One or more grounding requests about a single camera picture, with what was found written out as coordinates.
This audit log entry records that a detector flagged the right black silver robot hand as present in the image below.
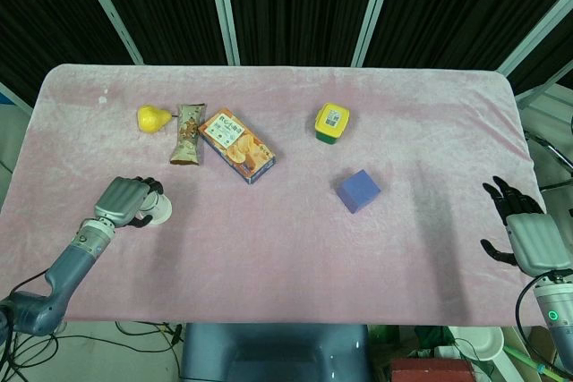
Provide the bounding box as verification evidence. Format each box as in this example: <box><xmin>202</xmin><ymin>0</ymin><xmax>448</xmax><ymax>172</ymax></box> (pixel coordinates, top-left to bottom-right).
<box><xmin>480</xmin><ymin>175</ymin><xmax>573</xmax><ymax>276</ymax></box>

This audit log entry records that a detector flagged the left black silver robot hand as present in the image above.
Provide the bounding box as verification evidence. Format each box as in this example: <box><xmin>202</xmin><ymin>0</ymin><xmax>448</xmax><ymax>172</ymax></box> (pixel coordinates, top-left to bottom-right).
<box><xmin>92</xmin><ymin>175</ymin><xmax>165</xmax><ymax>230</ymax></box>

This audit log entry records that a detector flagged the white paper cup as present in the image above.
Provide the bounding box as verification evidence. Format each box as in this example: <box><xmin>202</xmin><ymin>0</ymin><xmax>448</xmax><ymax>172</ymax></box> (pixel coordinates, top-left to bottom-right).
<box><xmin>136</xmin><ymin>191</ymin><xmax>171</xmax><ymax>225</ymax></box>

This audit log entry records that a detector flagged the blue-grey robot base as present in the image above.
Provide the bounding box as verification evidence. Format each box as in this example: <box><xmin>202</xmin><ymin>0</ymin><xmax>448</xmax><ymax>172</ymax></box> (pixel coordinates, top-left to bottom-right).
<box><xmin>179</xmin><ymin>322</ymin><xmax>372</xmax><ymax>382</ymax></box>

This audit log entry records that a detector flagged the yellow toy pear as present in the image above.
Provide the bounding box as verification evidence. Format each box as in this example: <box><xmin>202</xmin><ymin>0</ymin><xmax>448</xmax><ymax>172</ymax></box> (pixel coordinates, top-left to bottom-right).
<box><xmin>136</xmin><ymin>105</ymin><xmax>178</xmax><ymax>135</ymax></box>

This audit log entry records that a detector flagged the brown snack bar wrapper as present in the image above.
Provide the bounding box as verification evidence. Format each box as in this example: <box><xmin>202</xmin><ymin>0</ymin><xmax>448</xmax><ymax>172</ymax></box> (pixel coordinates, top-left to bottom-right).
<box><xmin>168</xmin><ymin>103</ymin><xmax>208</xmax><ymax>166</ymax></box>

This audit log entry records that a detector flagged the brown cardboard box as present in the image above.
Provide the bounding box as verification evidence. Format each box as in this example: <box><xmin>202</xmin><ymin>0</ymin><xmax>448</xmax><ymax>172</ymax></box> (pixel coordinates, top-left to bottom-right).
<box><xmin>523</xmin><ymin>326</ymin><xmax>556</xmax><ymax>382</ymax></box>

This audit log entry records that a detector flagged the white plastic bowl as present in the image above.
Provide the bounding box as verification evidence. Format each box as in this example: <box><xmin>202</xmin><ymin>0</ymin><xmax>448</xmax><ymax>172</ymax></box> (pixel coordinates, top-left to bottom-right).
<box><xmin>447</xmin><ymin>326</ymin><xmax>507</xmax><ymax>363</ymax></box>

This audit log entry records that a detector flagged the orange chips box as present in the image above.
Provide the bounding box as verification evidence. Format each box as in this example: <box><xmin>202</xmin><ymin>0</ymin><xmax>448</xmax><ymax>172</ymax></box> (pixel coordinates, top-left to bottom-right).
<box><xmin>197</xmin><ymin>106</ymin><xmax>277</xmax><ymax>185</ymax></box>

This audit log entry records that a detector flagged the red box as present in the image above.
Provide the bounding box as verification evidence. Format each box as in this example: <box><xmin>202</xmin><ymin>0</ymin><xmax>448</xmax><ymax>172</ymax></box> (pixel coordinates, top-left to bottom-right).
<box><xmin>389</xmin><ymin>357</ymin><xmax>476</xmax><ymax>382</ymax></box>

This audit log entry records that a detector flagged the pink velvet tablecloth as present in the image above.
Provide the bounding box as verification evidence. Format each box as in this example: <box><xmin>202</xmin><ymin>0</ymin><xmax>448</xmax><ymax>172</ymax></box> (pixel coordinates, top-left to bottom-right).
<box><xmin>0</xmin><ymin>63</ymin><xmax>550</xmax><ymax>327</ymax></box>

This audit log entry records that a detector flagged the black pleated screen panel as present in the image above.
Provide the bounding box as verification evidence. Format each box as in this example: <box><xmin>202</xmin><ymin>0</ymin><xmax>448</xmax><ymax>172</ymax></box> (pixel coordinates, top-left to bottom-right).
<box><xmin>364</xmin><ymin>0</ymin><xmax>573</xmax><ymax>72</ymax></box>
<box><xmin>508</xmin><ymin>10</ymin><xmax>573</xmax><ymax>97</ymax></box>
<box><xmin>0</xmin><ymin>0</ymin><xmax>135</xmax><ymax>108</ymax></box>
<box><xmin>223</xmin><ymin>0</ymin><xmax>381</xmax><ymax>68</ymax></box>
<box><xmin>87</xmin><ymin>0</ymin><xmax>227</xmax><ymax>65</ymax></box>

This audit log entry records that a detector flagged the purple foam cube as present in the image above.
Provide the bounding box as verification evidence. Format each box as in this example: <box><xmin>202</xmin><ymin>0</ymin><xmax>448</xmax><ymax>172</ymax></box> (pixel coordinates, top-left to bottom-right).
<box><xmin>336</xmin><ymin>169</ymin><xmax>382</xmax><ymax>216</ymax></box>

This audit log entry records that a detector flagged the yellow green lidded container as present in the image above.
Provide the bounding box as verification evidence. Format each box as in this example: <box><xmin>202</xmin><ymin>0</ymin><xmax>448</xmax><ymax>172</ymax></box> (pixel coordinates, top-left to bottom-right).
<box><xmin>312</xmin><ymin>102</ymin><xmax>351</xmax><ymax>146</ymax></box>

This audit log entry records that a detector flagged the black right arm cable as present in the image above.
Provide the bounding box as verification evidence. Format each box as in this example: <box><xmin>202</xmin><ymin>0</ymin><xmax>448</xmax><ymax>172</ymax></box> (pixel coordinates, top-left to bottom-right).
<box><xmin>514</xmin><ymin>274</ymin><xmax>573</xmax><ymax>377</ymax></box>

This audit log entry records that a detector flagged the chrome chair frame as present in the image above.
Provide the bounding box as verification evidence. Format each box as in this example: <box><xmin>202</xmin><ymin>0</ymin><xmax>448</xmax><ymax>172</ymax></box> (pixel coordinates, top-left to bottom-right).
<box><xmin>526</xmin><ymin>129</ymin><xmax>573</xmax><ymax>168</ymax></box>

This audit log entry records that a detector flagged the white screen frame post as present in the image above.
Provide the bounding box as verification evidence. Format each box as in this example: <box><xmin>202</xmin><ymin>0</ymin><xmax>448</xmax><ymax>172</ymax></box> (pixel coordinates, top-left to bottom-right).
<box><xmin>351</xmin><ymin>0</ymin><xmax>399</xmax><ymax>68</ymax></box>
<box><xmin>499</xmin><ymin>0</ymin><xmax>573</xmax><ymax>77</ymax></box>
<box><xmin>70</xmin><ymin>0</ymin><xmax>145</xmax><ymax>65</ymax></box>
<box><xmin>204</xmin><ymin>0</ymin><xmax>242</xmax><ymax>66</ymax></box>

